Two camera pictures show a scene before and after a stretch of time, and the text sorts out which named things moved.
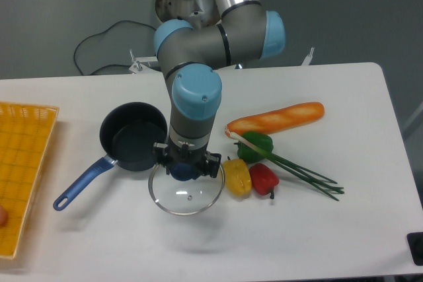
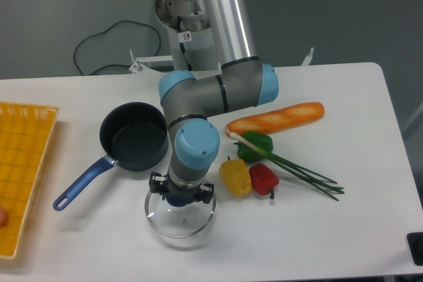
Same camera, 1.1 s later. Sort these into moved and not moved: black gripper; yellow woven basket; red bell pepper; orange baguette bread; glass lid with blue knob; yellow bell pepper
Moved: glass lid with blue knob; black gripper
Not moved: orange baguette bread; yellow woven basket; yellow bell pepper; red bell pepper
